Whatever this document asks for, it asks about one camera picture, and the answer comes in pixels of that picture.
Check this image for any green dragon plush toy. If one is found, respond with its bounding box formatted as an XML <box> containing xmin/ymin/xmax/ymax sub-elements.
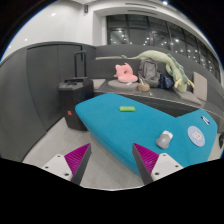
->
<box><xmin>120</xmin><ymin>49</ymin><xmax>196</xmax><ymax>93</ymax></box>

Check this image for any pink plush toy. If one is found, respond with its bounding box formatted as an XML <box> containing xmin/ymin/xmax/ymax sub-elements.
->
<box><xmin>115</xmin><ymin>63</ymin><xmax>138</xmax><ymax>83</ymax></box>

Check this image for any teal upholstered bench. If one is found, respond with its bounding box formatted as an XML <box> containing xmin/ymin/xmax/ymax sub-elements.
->
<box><xmin>75</xmin><ymin>93</ymin><xmax>218</xmax><ymax>173</ymax></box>

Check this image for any grey computer mouse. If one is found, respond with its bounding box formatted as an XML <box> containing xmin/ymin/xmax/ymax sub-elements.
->
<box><xmin>156</xmin><ymin>130</ymin><xmax>173</xmax><ymax>149</ymax></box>

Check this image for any white pen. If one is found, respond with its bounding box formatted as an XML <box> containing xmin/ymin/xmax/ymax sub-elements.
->
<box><xmin>201</xmin><ymin>116</ymin><xmax>210</xmax><ymax>126</ymax></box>

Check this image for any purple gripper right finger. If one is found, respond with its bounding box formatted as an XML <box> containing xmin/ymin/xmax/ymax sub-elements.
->
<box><xmin>132</xmin><ymin>143</ymin><xmax>182</xmax><ymax>185</ymax></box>

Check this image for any green rectangular case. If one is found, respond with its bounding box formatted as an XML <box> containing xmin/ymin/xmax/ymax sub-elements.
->
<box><xmin>119</xmin><ymin>106</ymin><xmax>136</xmax><ymax>112</ymax></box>

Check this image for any grey backpack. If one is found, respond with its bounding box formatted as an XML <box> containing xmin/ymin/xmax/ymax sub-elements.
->
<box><xmin>138</xmin><ymin>58</ymin><xmax>160</xmax><ymax>88</ymax></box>

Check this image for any black rolling suitcase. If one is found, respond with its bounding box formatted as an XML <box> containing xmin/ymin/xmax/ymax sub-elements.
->
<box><xmin>58</xmin><ymin>50</ymin><xmax>95</xmax><ymax>132</ymax></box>

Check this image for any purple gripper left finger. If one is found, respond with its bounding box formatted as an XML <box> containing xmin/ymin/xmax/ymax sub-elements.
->
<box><xmin>42</xmin><ymin>143</ymin><xmax>91</xmax><ymax>185</ymax></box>

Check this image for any dark blue bag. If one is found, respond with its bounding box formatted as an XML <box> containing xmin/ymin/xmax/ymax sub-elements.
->
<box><xmin>158</xmin><ymin>74</ymin><xmax>174</xmax><ymax>89</ymax></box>

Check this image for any small beige woven basket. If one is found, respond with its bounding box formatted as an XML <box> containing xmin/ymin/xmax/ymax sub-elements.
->
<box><xmin>138</xmin><ymin>83</ymin><xmax>150</xmax><ymax>92</ymax></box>

